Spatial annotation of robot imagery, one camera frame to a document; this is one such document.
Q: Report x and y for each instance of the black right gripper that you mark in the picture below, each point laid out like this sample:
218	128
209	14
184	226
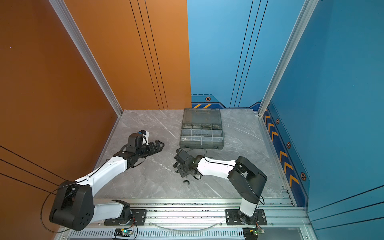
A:
179	170

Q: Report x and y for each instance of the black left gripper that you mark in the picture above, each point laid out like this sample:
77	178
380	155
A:
159	148

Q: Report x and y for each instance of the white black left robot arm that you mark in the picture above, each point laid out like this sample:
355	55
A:
74	207

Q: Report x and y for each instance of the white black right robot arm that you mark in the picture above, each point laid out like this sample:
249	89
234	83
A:
248	180

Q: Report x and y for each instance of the clear grey compartment organizer box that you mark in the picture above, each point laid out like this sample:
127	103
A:
202	129

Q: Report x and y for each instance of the green circuit board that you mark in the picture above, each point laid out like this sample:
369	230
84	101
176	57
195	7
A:
123	233

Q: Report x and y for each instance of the small right circuit board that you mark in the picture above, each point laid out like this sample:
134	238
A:
252	233

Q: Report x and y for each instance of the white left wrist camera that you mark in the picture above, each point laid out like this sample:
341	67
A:
145	137

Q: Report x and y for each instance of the aluminium front rail frame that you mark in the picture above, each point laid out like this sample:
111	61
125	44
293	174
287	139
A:
176	213

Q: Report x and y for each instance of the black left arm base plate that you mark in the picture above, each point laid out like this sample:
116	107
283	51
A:
128	218

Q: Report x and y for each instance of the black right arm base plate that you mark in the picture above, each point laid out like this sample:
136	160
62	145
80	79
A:
236	217

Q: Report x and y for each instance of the left aluminium frame post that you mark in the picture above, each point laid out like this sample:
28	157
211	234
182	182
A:
74	32

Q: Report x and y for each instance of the aluminium corner frame post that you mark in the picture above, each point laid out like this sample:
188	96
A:
295	36

